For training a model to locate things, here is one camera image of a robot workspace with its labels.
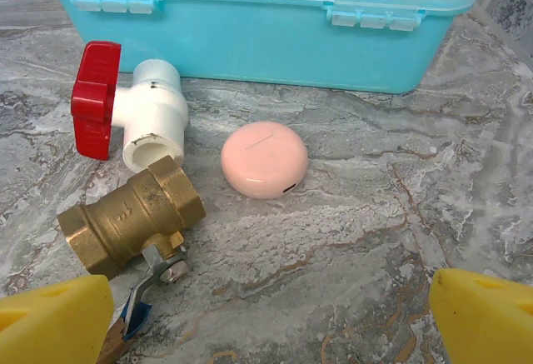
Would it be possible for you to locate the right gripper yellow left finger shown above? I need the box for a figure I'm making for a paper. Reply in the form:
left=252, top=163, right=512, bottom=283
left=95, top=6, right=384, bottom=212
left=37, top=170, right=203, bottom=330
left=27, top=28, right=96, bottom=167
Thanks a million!
left=0, top=274, right=116, bottom=364

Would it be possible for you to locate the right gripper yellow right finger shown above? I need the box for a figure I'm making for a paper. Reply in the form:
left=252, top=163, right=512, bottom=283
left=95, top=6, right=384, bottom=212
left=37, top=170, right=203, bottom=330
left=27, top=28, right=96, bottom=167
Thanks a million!
left=428, top=267, right=533, bottom=364

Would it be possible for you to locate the brass ball valve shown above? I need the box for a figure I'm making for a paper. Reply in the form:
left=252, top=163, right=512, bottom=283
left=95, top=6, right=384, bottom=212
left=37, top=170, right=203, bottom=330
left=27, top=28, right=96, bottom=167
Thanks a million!
left=57, top=155, right=207, bottom=342

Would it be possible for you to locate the pink round earbuds case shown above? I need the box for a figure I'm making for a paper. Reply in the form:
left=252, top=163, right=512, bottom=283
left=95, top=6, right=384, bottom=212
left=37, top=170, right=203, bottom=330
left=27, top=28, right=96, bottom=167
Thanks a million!
left=220, top=120, right=310, bottom=199

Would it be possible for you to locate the teal plastic storage box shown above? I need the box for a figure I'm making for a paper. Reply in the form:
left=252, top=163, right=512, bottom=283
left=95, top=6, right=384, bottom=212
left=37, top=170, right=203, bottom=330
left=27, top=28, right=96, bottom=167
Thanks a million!
left=28, top=0, right=486, bottom=93

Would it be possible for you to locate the white PVC valve red handle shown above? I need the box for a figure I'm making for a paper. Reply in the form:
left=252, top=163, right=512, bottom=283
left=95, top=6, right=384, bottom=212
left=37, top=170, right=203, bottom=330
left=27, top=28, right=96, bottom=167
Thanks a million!
left=70, top=41, right=191, bottom=173

